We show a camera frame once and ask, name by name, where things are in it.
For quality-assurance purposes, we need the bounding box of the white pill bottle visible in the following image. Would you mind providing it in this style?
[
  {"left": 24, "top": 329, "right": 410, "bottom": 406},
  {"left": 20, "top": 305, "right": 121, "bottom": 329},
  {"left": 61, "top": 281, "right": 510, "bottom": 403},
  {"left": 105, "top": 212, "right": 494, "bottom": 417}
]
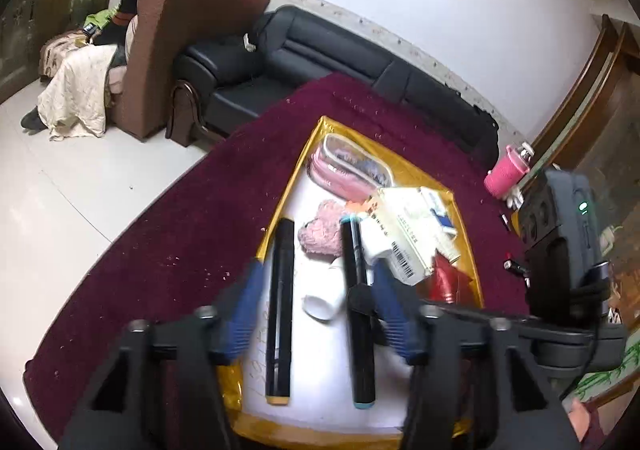
[{"left": 303, "top": 257, "right": 346, "bottom": 322}]

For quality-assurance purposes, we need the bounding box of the black leather sofa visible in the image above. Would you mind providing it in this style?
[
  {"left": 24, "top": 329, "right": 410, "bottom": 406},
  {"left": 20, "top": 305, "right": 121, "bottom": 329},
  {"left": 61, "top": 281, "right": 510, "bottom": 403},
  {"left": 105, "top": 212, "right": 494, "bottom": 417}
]
[{"left": 174, "top": 5, "right": 499, "bottom": 170}]

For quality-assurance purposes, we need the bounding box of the pink knitted water bottle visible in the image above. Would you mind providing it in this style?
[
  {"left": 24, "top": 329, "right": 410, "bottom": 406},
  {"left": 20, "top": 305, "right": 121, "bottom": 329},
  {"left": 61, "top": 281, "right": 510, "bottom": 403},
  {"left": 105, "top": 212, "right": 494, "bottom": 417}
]
[{"left": 484, "top": 141, "right": 535, "bottom": 199}]

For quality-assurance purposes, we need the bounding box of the blue white medicine box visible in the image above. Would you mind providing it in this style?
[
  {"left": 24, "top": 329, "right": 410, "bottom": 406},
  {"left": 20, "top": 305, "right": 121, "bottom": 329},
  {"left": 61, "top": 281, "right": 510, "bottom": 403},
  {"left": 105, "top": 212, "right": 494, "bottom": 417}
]
[{"left": 420, "top": 187, "right": 458, "bottom": 241}]

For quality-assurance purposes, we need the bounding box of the maroon velvet table cloth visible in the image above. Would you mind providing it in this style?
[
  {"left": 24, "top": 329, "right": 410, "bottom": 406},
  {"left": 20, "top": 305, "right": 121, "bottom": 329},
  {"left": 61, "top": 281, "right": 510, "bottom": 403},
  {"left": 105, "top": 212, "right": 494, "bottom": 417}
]
[{"left": 24, "top": 74, "right": 528, "bottom": 438}]

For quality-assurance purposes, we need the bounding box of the seated person in black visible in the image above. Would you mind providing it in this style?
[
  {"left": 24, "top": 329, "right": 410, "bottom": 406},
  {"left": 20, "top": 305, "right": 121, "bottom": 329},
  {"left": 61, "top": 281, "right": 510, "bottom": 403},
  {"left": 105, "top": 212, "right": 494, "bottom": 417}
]
[{"left": 21, "top": 0, "right": 138, "bottom": 133}]

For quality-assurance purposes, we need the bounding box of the red foil packet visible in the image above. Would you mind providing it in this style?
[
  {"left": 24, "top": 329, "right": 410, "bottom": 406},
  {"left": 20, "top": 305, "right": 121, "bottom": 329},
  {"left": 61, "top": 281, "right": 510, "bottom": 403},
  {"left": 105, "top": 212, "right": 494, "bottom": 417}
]
[{"left": 426, "top": 252, "right": 475, "bottom": 306}]

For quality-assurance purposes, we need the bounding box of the cream blanket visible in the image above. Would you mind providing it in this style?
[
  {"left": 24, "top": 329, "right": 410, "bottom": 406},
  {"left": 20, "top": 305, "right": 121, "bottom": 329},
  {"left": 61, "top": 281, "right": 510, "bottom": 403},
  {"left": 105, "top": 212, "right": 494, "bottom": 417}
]
[{"left": 37, "top": 44, "right": 117, "bottom": 141}]

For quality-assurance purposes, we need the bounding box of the black marker beige cap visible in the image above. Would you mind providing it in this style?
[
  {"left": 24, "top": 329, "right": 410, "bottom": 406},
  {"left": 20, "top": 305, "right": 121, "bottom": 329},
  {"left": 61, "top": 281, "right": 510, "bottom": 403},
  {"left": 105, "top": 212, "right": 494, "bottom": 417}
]
[{"left": 265, "top": 218, "right": 295, "bottom": 406}]

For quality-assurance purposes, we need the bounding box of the yellow gold tray box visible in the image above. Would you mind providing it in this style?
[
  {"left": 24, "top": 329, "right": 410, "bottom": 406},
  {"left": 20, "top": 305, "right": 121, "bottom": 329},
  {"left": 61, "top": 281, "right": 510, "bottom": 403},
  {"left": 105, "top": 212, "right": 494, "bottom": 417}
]
[{"left": 218, "top": 117, "right": 484, "bottom": 449}]

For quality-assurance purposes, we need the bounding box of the black marker teal cap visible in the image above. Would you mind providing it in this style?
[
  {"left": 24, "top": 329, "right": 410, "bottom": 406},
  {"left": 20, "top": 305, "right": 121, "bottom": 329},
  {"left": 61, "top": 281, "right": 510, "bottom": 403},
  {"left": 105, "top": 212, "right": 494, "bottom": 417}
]
[{"left": 340, "top": 215, "right": 376, "bottom": 410}]

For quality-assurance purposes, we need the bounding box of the large white medicine box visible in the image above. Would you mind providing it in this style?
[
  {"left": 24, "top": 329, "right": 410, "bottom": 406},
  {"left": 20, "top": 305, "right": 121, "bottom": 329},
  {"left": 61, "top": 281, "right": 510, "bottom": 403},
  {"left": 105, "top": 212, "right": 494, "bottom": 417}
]
[{"left": 366, "top": 187, "right": 437, "bottom": 285}]

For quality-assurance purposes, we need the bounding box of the person right hand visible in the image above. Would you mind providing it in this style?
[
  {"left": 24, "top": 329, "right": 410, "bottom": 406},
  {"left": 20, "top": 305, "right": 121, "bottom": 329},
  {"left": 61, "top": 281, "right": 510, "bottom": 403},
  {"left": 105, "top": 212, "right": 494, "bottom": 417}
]
[{"left": 567, "top": 398, "right": 599, "bottom": 444}]

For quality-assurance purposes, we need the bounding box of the small black lipstick tube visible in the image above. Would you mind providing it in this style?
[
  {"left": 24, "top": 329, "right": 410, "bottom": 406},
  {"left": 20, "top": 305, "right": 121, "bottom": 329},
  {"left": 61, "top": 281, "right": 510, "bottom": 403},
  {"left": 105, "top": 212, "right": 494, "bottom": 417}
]
[{"left": 503, "top": 256, "right": 530, "bottom": 288}]

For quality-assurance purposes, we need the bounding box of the pink knitted scrunchie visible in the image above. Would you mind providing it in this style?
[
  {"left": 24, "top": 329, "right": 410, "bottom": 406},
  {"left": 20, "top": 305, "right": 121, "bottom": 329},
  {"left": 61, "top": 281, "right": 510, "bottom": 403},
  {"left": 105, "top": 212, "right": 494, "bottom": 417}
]
[{"left": 297, "top": 200, "right": 346, "bottom": 257}]

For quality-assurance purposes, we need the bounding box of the brown fabric armchair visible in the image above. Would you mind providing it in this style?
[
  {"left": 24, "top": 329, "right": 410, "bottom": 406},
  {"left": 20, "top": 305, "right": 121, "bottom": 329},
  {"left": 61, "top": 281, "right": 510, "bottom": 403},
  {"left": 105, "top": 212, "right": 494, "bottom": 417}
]
[{"left": 110, "top": 0, "right": 271, "bottom": 140}]

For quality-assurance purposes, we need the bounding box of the pink transparent pencil pouch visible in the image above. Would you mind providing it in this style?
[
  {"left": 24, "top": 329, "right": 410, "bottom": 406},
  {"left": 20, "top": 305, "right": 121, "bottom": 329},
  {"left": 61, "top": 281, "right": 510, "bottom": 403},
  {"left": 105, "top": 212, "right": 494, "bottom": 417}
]
[{"left": 308, "top": 133, "right": 395, "bottom": 202}]

